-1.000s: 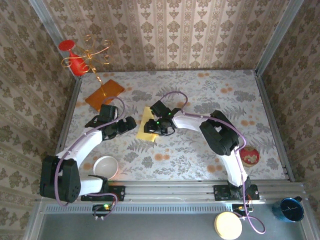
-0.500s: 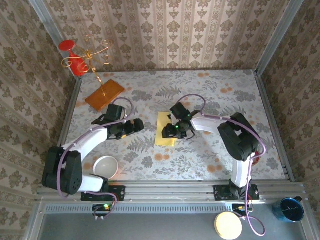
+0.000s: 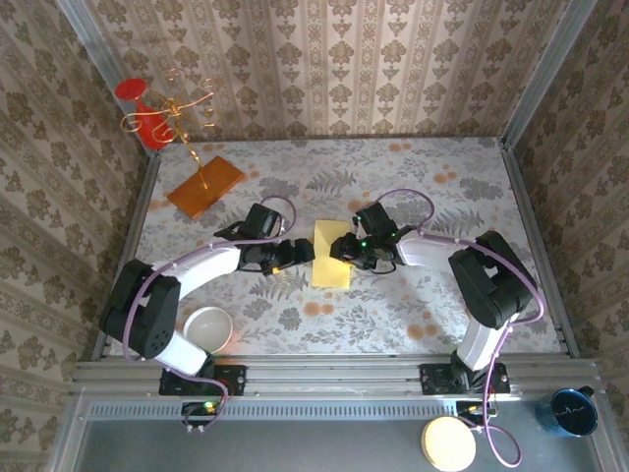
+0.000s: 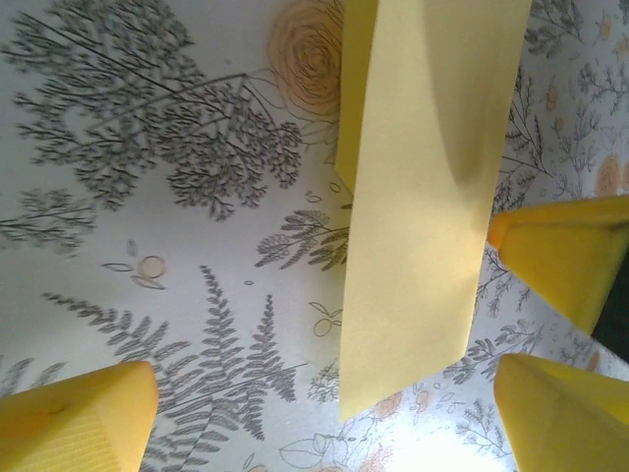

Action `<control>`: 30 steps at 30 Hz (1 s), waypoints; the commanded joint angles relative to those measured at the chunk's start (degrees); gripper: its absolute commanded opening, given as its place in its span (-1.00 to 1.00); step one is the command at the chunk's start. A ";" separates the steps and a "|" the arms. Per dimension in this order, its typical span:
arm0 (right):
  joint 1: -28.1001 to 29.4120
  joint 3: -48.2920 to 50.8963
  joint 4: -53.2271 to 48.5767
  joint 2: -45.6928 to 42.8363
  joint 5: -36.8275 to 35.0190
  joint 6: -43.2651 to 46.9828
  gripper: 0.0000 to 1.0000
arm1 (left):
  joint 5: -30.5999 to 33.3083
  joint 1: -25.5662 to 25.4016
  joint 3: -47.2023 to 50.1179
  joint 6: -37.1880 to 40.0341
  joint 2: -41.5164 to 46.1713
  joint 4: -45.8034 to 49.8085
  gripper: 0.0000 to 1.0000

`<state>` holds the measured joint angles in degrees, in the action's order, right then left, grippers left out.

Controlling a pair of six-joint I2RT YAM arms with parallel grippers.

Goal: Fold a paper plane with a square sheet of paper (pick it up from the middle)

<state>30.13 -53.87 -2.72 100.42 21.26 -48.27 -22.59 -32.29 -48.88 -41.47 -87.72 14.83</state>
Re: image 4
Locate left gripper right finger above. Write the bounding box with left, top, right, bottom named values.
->
left=493, top=353, right=629, bottom=472

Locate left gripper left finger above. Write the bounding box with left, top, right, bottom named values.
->
left=0, top=361, right=159, bottom=472

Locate floral patterned table cover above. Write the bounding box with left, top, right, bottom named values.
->
left=0, top=0, right=629, bottom=472

